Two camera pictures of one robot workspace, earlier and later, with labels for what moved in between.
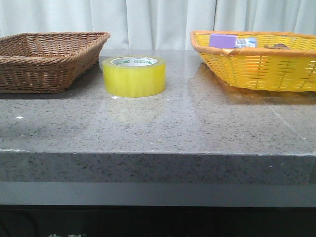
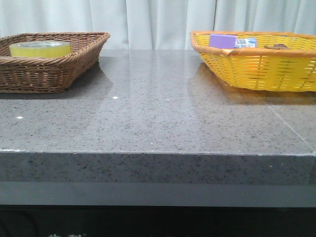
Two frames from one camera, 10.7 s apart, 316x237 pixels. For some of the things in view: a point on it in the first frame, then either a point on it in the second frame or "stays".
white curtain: (156, 24) stays
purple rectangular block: (221, 40) stays
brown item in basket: (277, 46) stays
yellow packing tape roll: (134, 76) → (41, 49)
